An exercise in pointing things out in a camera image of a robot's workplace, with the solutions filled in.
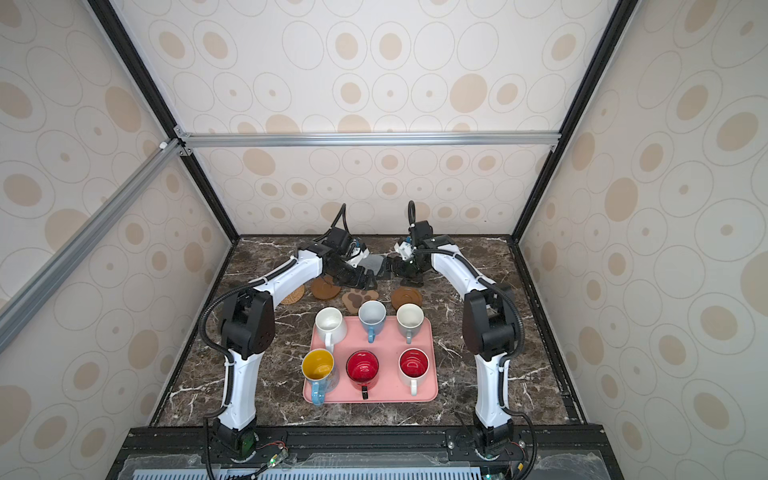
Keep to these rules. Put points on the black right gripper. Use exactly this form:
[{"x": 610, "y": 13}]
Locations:
[{"x": 418, "y": 281}]

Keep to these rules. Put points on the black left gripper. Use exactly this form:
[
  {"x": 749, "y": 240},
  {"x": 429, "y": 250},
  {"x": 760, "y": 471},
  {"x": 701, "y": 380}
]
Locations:
[{"x": 358, "y": 271}]

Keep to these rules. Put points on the cork paw print coaster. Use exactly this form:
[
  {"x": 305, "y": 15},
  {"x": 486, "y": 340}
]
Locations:
[{"x": 355, "y": 298}]

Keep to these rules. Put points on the light blue woven coaster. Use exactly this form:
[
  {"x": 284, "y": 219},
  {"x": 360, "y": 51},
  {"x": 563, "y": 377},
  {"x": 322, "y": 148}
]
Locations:
[{"x": 376, "y": 264}]

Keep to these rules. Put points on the brown wooden round coaster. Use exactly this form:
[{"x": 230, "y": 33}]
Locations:
[{"x": 406, "y": 295}]

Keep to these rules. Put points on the dark brown wooden coaster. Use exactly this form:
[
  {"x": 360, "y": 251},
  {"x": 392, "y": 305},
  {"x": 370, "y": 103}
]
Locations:
[{"x": 323, "y": 288}]

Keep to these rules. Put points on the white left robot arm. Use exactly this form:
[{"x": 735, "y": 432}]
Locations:
[{"x": 240, "y": 325}]

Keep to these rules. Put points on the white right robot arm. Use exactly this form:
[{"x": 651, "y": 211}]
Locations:
[{"x": 492, "y": 330}]

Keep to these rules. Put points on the blue floral mug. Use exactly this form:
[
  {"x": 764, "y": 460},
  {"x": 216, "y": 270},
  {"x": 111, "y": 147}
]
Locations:
[{"x": 372, "y": 314}]

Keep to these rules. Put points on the grey mug white inside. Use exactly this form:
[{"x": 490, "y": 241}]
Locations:
[{"x": 410, "y": 318}]

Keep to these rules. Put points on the pink rectangular tray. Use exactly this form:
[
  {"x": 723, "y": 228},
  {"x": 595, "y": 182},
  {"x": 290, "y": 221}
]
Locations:
[{"x": 388, "y": 345}]

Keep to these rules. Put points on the white mug red inside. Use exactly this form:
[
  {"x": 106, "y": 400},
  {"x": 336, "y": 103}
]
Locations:
[{"x": 413, "y": 368}]

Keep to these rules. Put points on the yellow inside blue mug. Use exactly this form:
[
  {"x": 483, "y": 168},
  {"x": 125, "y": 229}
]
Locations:
[{"x": 319, "y": 370}]

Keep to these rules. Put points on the aluminium crossbar back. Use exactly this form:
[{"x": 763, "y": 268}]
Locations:
[{"x": 360, "y": 140}]

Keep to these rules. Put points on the aluminium crossbar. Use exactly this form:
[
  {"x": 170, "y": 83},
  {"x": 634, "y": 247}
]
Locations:
[
  {"x": 360, "y": 140},
  {"x": 36, "y": 292}
]

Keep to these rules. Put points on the aluminium crossbar left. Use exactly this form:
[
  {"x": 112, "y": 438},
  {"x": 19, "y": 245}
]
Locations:
[{"x": 36, "y": 292}]

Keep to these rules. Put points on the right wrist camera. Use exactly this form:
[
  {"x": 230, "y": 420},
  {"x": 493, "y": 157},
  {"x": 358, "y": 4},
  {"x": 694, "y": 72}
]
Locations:
[{"x": 418, "y": 233}]

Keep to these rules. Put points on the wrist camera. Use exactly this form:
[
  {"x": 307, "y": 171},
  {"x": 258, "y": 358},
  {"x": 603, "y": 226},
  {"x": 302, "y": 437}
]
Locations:
[
  {"x": 418, "y": 233},
  {"x": 343, "y": 241}
]

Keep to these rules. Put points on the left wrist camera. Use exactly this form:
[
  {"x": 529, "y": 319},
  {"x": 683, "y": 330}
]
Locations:
[{"x": 343, "y": 241}]

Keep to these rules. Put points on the red mug black handle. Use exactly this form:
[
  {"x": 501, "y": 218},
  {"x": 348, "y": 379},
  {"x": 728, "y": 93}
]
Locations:
[{"x": 362, "y": 368}]

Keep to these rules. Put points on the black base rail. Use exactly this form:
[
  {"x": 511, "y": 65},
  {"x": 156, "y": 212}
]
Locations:
[{"x": 413, "y": 452}]

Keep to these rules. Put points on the black corner frame post right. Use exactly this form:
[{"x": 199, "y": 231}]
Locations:
[{"x": 606, "y": 47}]

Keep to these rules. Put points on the black corner frame post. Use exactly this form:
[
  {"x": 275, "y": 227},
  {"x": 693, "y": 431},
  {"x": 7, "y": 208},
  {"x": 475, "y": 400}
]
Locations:
[
  {"x": 107, "y": 17},
  {"x": 606, "y": 47}
]

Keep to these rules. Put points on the black corner frame post left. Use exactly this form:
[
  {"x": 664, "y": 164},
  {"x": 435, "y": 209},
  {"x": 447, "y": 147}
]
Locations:
[{"x": 107, "y": 17}]

